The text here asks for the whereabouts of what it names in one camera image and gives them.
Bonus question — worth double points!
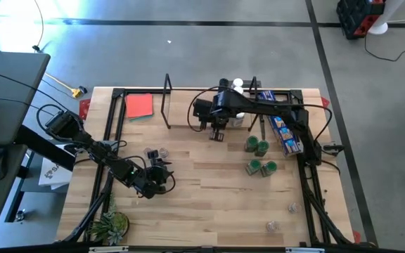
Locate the potted succulent plant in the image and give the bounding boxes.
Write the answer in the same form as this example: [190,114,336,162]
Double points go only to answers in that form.
[86,202,130,246]

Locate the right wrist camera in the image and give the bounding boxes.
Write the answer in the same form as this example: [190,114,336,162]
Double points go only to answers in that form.
[193,98,213,119]

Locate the black red tool case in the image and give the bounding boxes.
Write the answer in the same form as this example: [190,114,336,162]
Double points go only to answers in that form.
[335,0,388,40]

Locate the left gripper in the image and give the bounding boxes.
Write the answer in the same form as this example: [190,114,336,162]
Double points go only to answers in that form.
[133,158,176,200]

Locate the green paper sheet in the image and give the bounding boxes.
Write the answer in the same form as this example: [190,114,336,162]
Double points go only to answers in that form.
[129,114,154,123]

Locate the blue plastic wrap box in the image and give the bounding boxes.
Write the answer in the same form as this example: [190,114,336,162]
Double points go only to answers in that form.
[258,90,304,157]

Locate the black metal clamp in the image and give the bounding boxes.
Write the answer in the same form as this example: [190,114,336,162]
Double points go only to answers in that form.
[323,142,345,157]

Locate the white printed sheet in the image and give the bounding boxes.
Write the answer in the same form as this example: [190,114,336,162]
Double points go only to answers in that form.
[39,157,74,190]

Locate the black floor power cable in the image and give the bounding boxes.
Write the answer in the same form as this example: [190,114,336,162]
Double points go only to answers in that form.
[364,32,405,63]

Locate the thin black floor cable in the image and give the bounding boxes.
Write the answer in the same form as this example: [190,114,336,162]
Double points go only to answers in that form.
[32,0,46,53]

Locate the black desk base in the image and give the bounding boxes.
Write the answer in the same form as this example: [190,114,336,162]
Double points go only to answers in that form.
[4,124,77,223]

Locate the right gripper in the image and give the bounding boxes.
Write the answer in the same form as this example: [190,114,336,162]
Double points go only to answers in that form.
[207,89,240,143]

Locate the black metal wood shelf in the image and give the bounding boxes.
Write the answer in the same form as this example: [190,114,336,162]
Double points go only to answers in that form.
[158,72,270,141]

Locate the silver bracket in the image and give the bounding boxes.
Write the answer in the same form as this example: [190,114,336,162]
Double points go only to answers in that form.
[89,245,129,253]
[285,247,326,253]

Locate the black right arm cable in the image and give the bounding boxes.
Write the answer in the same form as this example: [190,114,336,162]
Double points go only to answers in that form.
[187,86,226,134]

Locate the black metal table frame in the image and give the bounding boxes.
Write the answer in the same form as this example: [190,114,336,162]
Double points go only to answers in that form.
[57,86,379,249]

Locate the thin black desk cable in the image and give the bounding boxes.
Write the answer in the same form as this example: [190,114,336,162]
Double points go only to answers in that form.
[0,95,49,115]
[0,66,70,110]

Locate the yellow extension cord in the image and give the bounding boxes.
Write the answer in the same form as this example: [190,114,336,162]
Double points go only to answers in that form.
[45,72,84,99]

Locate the white stand base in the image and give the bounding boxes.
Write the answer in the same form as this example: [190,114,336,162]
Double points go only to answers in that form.
[367,0,405,36]

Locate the grey desk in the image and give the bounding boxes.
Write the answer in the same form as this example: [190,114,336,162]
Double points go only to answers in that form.
[0,51,51,240]

